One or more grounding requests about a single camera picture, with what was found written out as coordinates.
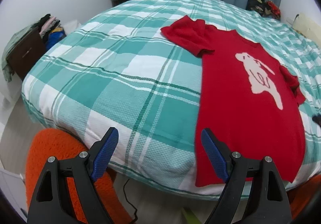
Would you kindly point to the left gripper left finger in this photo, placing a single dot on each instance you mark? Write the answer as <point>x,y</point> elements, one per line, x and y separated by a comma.
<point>51,200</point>

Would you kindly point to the red knit sweater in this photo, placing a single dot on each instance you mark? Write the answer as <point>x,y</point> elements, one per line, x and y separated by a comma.
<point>248,99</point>

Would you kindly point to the dark floral clothes pile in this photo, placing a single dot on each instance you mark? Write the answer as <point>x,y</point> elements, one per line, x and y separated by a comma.
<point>265,8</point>

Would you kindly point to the stacked clothes on nightstand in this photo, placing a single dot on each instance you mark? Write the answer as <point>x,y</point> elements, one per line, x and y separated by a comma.
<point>51,32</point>

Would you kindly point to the orange fuzzy stool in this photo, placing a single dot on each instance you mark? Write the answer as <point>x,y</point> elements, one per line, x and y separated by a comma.
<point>68,183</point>

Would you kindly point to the green object under bed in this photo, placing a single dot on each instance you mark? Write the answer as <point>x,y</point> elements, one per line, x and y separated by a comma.
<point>189,216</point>

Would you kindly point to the cream pillow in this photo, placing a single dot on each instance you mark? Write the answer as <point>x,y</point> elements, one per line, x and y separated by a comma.
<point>307,27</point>

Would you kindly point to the teal plaid bed cover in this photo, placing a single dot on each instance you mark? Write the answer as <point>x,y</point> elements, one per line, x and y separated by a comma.
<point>117,70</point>

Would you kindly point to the dark wooden nightstand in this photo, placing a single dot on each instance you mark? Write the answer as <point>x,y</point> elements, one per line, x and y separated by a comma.
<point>26,53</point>

